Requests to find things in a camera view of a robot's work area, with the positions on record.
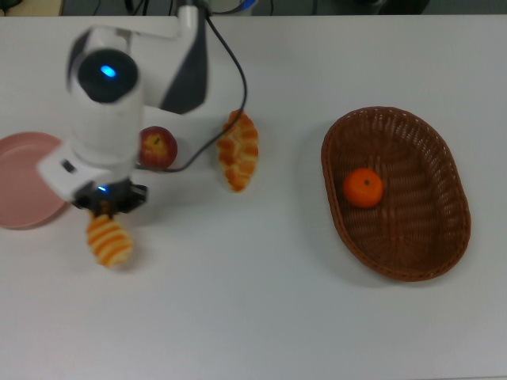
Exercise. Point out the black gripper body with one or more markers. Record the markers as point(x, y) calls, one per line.
point(123, 196)

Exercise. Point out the ridged striped toy bread roll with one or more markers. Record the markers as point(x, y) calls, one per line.
point(109, 241)

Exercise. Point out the red toy apple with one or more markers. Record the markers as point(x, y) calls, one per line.
point(158, 148)

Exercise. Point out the braided toy bread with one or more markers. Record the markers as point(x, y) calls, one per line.
point(237, 154)

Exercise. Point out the toy orange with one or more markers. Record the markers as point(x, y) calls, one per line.
point(362, 188)

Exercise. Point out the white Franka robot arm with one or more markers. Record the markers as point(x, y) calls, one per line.
point(105, 126)

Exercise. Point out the pink plate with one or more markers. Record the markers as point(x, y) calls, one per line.
point(20, 186)

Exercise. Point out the brown woven basket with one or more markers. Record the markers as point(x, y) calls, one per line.
point(420, 221)

